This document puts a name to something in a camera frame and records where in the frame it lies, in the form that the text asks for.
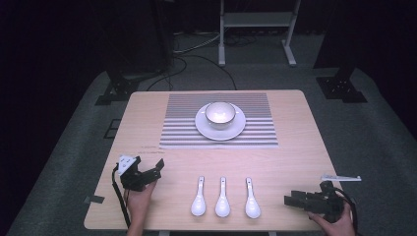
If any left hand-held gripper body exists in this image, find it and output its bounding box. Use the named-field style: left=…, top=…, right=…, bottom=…
left=116, top=154, right=154, bottom=193

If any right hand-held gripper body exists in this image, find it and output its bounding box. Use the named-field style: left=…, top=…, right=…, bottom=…
left=306, top=174, right=363, bottom=224

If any person's left hand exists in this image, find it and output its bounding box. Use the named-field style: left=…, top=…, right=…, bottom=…
left=125, top=180, right=158, bottom=228

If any person's right hand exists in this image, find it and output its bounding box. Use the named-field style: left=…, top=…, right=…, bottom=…
left=307, top=200, right=357, bottom=236

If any grey striped placemat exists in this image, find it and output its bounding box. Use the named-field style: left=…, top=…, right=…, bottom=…
left=158, top=92, right=280, bottom=150

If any grey tape strip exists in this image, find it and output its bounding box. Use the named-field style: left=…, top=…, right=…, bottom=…
left=83, top=194, right=106, bottom=205

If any white ceramic spoon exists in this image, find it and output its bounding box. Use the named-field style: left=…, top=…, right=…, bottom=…
left=190, top=176, right=208, bottom=217
left=244, top=177, right=263, bottom=220
left=214, top=176, right=232, bottom=218

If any white ceramic plate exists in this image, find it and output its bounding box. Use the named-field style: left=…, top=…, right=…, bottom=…
left=195, top=102, right=247, bottom=143

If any white ceramic bowl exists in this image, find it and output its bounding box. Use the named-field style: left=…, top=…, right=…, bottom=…
left=205, top=101, right=237, bottom=131

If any black metal stand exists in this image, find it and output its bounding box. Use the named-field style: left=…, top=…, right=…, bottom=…
left=94, top=0, right=175, bottom=107
left=312, top=0, right=369, bottom=104

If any white metal stand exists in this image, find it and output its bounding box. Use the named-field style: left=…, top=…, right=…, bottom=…
left=217, top=0, right=302, bottom=68

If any left hand-held gripper black cable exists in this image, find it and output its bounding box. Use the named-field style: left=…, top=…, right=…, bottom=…
left=111, top=162, right=132, bottom=229

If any hand-held gripper black cable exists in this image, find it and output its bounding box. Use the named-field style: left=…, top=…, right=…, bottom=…
left=111, top=162, right=132, bottom=229
left=333, top=187, right=359, bottom=234

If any right hand-held gripper black cable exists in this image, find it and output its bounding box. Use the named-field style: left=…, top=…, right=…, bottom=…
left=333, top=187, right=359, bottom=234

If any black floor cable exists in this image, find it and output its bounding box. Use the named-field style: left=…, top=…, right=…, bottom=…
left=146, top=53, right=238, bottom=92

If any grey floor cable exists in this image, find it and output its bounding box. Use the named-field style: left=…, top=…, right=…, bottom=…
left=172, top=30, right=228, bottom=55

